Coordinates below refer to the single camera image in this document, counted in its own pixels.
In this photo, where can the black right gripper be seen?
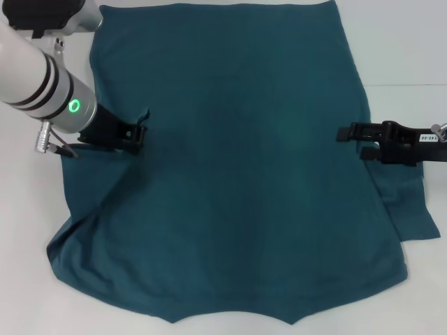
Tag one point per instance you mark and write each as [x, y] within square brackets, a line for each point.
[415, 148]

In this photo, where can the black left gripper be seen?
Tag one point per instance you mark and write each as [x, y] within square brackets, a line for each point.
[108, 132]

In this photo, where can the teal blue t-shirt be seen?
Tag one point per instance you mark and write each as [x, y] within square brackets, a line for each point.
[244, 174]

